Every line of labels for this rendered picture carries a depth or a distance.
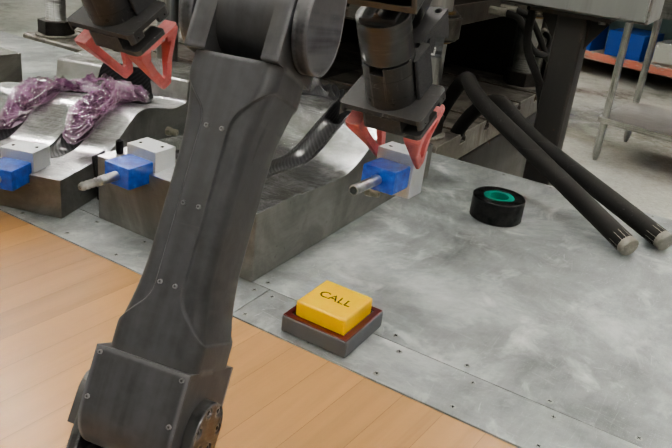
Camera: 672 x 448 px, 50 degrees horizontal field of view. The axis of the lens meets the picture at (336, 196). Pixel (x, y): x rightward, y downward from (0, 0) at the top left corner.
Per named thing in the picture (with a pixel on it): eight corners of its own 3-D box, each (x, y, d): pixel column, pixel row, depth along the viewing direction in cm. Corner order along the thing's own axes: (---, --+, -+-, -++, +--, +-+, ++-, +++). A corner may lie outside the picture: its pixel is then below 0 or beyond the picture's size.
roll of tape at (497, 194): (471, 202, 116) (475, 182, 115) (522, 212, 115) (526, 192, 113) (466, 220, 109) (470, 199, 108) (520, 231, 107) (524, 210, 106)
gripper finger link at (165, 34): (154, 61, 90) (126, -4, 83) (198, 72, 87) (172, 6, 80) (119, 94, 87) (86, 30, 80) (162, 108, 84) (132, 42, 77)
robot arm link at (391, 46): (376, 37, 80) (369, -19, 75) (425, 42, 78) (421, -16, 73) (354, 73, 76) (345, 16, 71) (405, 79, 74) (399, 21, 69)
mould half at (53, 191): (61, 219, 95) (58, 140, 91) (-104, 182, 100) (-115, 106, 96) (213, 123, 141) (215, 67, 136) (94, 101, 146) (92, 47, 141)
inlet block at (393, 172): (369, 219, 78) (376, 172, 76) (330, 206, 80) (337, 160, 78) (420, 192, 89) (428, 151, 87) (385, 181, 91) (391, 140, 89)
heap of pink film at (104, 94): (87, 147, 104) (85, 95, 101) (-20, 127, 108) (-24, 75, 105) (168, 106, 128) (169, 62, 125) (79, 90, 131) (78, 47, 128)
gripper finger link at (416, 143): (396, 138, 90) (388, 77, 83) (448, 152, 86) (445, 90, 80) (369, 173, 86) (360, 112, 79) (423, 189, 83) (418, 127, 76)
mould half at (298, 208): (251, 282, 85) (259, 176, 80) (98, 217, 97) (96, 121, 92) (428, 176, 125) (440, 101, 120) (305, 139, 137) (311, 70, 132)
